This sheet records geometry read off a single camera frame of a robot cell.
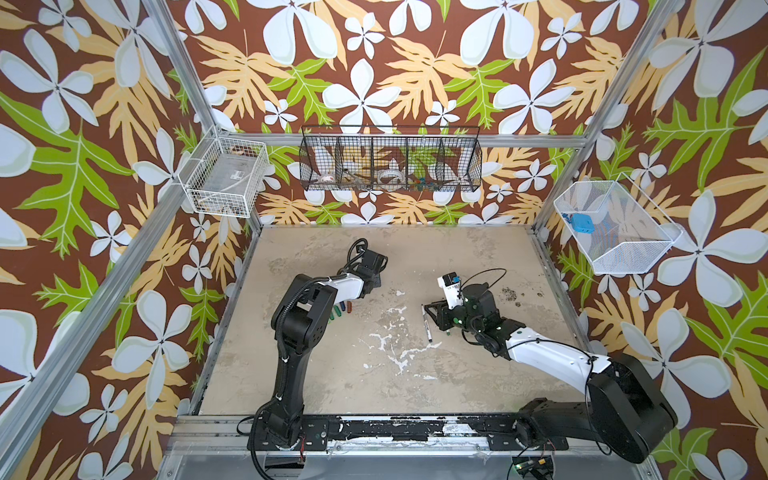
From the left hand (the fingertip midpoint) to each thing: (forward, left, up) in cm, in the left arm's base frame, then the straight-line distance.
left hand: (367, 271), depth 105 cm
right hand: (-20, -18, +11) cm, 29 cm away
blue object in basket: (-1, -64, +26) cm, 69 cm away
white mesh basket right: (-6, -71, +28) cm, 77 cm away
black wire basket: (+26, +8, +29) cm, 40 cm away
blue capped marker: (-24, -20, 0) cm, 31 cm away
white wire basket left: (+12, +42, +33) cm, 54 cm away
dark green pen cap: (-16, +9, -1) cm, 18 cm away
